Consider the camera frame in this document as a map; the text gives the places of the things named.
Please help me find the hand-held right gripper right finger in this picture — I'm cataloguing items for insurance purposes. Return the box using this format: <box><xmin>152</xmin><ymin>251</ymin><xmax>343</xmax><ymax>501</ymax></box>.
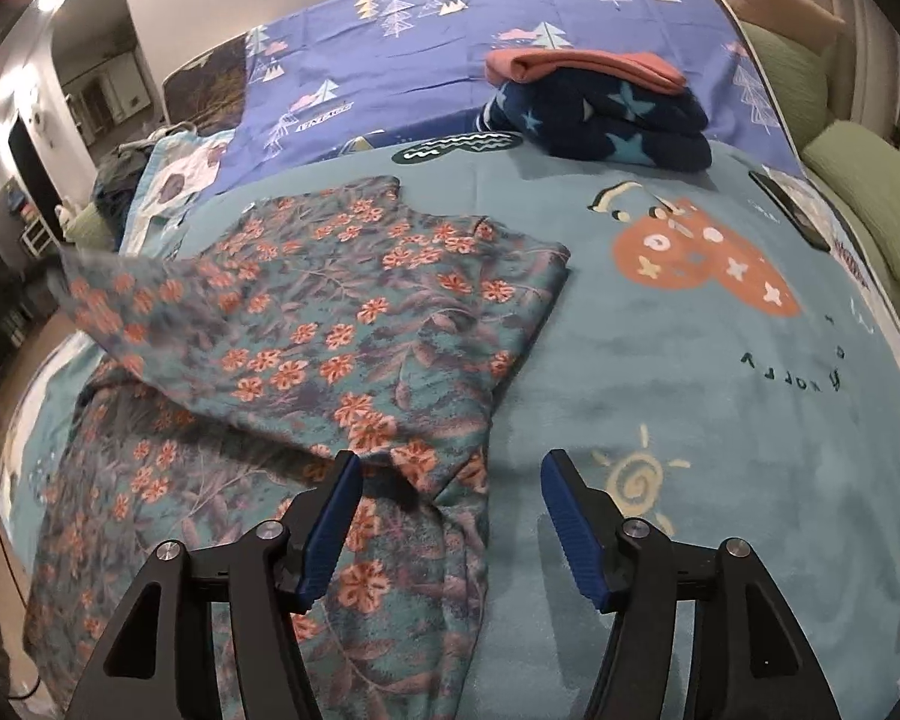
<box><xmin>540</xmin><ymin>448</ymin><xmax>845</xmax><ymax>720</ymax></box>

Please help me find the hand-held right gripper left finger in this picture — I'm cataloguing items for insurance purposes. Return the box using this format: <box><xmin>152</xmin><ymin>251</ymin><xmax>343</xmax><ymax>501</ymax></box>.
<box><xmin>64</xmin><ymin>451</ymin><xmax>365</xmax><ymax>720</ymax></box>

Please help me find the teal floral garment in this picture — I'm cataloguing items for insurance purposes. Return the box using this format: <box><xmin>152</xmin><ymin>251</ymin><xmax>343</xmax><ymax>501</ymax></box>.
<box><xmin>22</xmin><ymin>175</ymin><xmax>573</xmax><ymax>720</ymax></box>

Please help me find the dark clothes pile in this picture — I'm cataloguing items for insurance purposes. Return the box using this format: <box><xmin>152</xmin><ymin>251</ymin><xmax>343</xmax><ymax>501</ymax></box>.
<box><xmin>94</xmin><ymin>139</ymin><xmax>158</xmax><ymax>218</ymax></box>

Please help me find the teal printed blanket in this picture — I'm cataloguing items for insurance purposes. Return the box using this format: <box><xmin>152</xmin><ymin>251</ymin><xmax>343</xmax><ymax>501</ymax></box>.
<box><xmin>0</xmin><ymin>131</ymin><xmax>900</xmax><ymax>720</ymax></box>

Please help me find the white printed quilt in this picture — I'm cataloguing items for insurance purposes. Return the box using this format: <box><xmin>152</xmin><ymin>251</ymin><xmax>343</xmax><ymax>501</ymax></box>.
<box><xmin>120</xmin><ymin>127</ymin><xmax>237</xmax><ymax>256</ymax></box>

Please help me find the black phone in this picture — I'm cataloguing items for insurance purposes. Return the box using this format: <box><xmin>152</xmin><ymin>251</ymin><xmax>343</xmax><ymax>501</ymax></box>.
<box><xmin>748</xmin><ymin>170</ymin><xmax>832</xmax><ymax>254</ymax></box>

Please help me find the navy star print folded blanket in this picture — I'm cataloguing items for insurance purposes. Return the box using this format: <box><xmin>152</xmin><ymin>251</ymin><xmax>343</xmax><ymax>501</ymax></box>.
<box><xmin>474</xmin><ymin>75</ymin><xmax>713</xmax><ymax>170</ymax></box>

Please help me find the green ribbed pillow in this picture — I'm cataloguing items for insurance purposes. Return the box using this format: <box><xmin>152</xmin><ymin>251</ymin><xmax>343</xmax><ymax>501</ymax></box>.
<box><xmin>801</xmin><ymin>120</ymin><xmax>900</xmax><ymax>293</ymax></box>
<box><xmin>741</xmin><ymin>21</ymin><xmax>856</xmax><ymax>155</ymax></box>

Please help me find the pink folded cloth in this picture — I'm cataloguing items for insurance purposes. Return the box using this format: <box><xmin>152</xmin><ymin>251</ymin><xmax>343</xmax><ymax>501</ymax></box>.
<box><xmin>485</xmin><ymin>49</ymin><xmax>689</xmax><ymax>96</ymax></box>

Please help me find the dark patterned bedding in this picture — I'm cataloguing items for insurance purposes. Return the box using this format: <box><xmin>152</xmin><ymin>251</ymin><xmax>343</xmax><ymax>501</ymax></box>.
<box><xmin>163</xmin><ymin>34</ymin><xmax>250</xmax><ymax>128</ymax></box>

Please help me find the purple tree print bed sheet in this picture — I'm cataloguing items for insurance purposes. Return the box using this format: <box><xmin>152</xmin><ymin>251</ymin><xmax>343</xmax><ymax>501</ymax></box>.
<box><xmin>217</xmin><ymin>0</ymin><xmax>807</xmax><ymax>188</ymax></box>

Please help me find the beige curtain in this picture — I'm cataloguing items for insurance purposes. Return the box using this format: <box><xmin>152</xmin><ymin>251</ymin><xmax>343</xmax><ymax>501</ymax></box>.
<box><xmin>832</xmin><ymin>0</ymin><xmax>900</xmax><ymax>158</ymax></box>

